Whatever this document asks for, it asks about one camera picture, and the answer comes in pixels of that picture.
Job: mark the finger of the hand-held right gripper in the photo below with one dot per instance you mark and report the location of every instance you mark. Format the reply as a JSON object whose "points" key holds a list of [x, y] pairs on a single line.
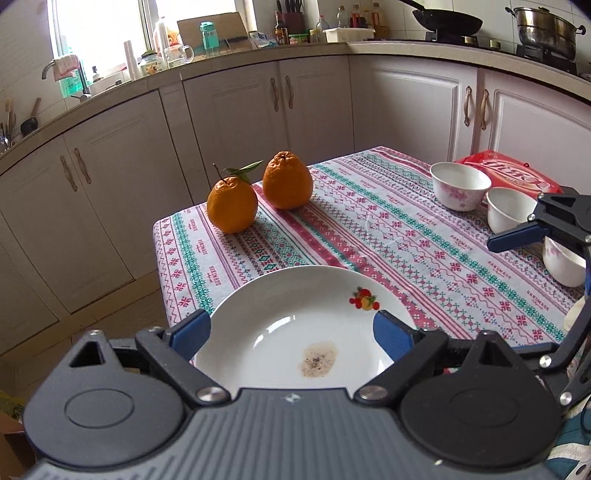
{"points": [[573, 341], [512, 237]]}

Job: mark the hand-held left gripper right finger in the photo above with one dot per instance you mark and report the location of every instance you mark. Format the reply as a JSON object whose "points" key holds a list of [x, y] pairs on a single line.
{"points": [[392, 334]]}

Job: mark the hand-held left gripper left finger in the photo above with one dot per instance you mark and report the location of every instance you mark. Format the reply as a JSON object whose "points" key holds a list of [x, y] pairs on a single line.
{"points": [[191, 330]]}

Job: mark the white bowl pink flowers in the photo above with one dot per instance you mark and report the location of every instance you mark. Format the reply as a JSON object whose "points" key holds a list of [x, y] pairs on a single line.
{"points": [[459, 191]]}

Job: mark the white stained plate fruit print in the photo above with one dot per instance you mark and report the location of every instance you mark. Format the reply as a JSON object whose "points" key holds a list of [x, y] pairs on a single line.
{"points": [[286, 314]]}

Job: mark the red snack packet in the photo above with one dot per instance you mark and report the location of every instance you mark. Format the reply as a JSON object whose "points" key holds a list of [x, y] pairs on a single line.
{"points": [[508, 170]]}

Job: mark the patterned red green tablecloth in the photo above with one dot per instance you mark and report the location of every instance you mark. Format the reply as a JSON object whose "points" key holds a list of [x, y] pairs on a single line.
{"points": [[369, 230]]}

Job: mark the orange with leaf stem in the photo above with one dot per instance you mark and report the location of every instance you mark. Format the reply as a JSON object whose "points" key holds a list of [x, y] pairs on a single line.
{"points": [[232, 203]]}

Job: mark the bumpy orange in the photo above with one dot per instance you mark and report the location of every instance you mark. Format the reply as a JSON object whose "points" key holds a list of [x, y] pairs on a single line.
{"points": [[287, 182]]}

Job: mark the gas stove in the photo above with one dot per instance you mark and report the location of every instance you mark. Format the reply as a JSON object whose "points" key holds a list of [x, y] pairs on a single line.
{"points": [[498, 46]]}

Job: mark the white kitchen cabinets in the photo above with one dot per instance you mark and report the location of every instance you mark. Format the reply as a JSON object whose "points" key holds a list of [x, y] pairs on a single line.
{"points": [[221, 129]]}

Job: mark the steel cooking pot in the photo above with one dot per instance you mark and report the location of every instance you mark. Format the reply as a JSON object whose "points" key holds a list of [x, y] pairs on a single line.
{"points": [[547, 32]]}

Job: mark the black wok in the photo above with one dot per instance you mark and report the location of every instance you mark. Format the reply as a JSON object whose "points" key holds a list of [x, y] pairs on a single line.
{"points": [[448, 21]]}

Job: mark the orange oil bottle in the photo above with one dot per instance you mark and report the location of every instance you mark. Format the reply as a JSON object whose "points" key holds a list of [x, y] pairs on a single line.
{"points": [[376, 16]]}

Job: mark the white plastic tray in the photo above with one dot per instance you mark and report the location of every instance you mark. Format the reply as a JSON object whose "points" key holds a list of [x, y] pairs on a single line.
{"points": [[348, 35]]}

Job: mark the small black ladle pot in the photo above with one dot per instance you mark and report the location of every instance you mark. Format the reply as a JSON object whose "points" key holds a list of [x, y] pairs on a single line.
{"points": [[30, 125]]}

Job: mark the metal sink faucet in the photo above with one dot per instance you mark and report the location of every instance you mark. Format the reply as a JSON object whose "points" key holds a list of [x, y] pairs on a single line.
{"points": [[83, 85]]}

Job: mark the floral glass jar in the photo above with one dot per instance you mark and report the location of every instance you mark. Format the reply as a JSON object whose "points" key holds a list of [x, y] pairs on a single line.
{"points": [[150, 64]]}

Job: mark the utensil holder with utensils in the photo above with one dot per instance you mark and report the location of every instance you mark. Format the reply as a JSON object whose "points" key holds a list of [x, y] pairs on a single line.
{"points": [[5, 134]]}

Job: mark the green dish soap bottle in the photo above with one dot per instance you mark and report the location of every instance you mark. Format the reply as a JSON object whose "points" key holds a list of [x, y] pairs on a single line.
{"points": [[74, 85]]}

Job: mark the clear glass mug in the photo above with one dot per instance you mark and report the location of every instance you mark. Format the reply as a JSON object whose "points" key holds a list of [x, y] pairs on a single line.
{"points": [[178, 56]]}

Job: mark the white cup stack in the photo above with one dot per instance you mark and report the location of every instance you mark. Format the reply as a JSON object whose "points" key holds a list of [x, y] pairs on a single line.
{"points": [[131, 60]]}

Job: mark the clear plastic bottle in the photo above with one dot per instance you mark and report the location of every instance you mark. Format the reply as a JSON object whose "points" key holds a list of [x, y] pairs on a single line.
{"points": [[342, 17]]}

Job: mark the teal water bottle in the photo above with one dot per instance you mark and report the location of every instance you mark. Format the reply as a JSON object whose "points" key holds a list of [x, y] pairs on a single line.
{"points": [[209, 41]]}

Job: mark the small condiment jar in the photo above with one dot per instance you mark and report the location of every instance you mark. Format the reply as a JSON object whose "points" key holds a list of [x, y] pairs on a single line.
{"points": [[300, 38]]}

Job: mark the pink cloth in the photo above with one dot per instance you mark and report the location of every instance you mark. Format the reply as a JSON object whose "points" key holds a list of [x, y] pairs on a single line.
{"points": [[65, 67]]}

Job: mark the cooking oil jug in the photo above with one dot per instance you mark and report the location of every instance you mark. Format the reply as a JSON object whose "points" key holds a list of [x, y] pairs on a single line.
{"points": [[164, 34]]}

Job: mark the brown cardboard sheet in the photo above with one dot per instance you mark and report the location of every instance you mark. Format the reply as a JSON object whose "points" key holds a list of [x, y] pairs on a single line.
{"points": [[231, 27]]}

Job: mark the dark sauce bottle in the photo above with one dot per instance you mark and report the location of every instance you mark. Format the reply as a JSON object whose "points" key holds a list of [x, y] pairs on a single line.
{"points": [[280, 32]]}

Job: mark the dark red knife block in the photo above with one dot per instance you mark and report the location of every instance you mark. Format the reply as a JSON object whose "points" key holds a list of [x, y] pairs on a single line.
{"points": [[292, 18]]}

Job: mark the kitchen window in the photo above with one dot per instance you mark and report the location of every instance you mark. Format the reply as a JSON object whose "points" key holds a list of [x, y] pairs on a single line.
{"points": [[101, 27]]}

